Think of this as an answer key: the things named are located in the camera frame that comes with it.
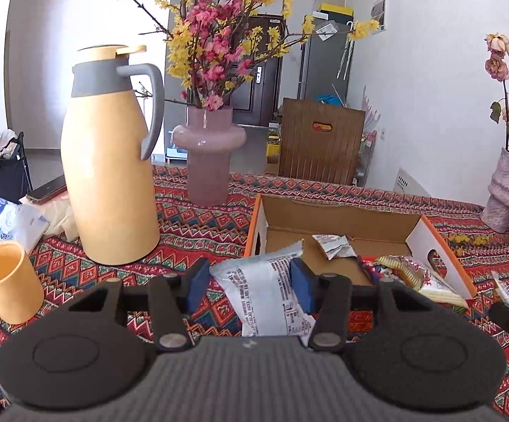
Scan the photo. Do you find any white snack packet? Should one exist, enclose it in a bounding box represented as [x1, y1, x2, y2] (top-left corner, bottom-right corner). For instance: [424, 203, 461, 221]
[210, 239, 317, 338]
[493, 271, 509, 314]

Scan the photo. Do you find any mauve textured vase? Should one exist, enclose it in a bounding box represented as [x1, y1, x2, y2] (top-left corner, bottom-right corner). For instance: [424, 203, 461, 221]
[481, 147, 509, 234]

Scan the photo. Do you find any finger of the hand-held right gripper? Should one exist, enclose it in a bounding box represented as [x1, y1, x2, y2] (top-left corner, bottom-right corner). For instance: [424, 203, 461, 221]
[488, 302, 509, 335]

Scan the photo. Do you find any hanging white umbrella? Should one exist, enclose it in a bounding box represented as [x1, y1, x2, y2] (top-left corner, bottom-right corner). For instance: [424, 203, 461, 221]
[336, 21, 355, 81]

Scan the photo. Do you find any yellow ceramic mug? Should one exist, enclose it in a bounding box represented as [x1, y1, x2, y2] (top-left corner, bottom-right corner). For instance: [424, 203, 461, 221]
[0, 241, 45, 330]

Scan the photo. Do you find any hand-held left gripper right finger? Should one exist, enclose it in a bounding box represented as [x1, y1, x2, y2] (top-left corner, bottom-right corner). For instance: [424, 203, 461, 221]
[290, 257, 433, 353]

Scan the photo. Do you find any patterned red tablecloth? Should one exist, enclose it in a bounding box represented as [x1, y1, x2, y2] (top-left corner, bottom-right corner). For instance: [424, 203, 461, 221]
[0, 165, 509, 418]

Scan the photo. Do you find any yellow oil bottle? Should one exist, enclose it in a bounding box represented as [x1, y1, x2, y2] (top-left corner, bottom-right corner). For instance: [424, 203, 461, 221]
[267, 123, 281, 165]

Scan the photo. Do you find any pile of assorted snack packets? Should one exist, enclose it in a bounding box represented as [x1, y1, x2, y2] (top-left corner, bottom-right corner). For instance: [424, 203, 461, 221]
[312, 234, 470, 313]

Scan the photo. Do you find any grey refrigerator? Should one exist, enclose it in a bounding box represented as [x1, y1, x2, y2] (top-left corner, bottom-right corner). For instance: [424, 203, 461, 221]
[297, 20, 356, 106]

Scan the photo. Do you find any red cardboard box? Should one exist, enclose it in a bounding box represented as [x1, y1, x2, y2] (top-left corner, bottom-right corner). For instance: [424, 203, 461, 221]
[243, 192, 478, 335]

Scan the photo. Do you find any wall poster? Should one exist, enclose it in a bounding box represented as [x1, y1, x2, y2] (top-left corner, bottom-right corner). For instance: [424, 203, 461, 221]
[369, 0, 389, 33]

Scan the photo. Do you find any yellow thermos jug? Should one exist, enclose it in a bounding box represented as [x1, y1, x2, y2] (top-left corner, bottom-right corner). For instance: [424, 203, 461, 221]
[60, 45, 166, 267]

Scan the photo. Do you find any dark door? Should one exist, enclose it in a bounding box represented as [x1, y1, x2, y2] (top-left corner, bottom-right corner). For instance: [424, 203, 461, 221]
[241, 14, 284, 128]

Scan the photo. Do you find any beige crumpled cloth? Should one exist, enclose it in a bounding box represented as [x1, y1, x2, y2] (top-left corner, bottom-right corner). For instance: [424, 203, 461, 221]
[19, 193, 81, 240]

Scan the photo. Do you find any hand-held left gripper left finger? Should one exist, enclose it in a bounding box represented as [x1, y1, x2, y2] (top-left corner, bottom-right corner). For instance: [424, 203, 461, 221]
[63, 257, 211, 353]

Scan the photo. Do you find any white blue plastic bag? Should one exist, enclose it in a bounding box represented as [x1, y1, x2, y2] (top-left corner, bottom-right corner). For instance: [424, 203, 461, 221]
[0, 196, 50, 247]

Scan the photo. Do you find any yellow box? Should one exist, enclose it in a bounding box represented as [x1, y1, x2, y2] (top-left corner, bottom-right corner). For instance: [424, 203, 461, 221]
[318, 2, 352, 20]

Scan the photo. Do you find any pink and yellow blossom bouquet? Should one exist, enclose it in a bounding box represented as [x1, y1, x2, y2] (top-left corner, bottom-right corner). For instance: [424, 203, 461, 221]
[109, 0, 380, 110]

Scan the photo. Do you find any brown wooden chair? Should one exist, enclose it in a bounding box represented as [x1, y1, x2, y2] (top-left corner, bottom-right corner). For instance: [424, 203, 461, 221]
[278, 98, 366, 185]

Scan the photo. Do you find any brown flat phone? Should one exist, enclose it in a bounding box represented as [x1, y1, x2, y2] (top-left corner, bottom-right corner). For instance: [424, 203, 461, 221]
[26, 174, 68, 205]

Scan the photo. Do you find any black folding rack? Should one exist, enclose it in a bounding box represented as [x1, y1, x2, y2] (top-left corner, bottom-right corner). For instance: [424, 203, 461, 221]
[0, 131, 33, 205]

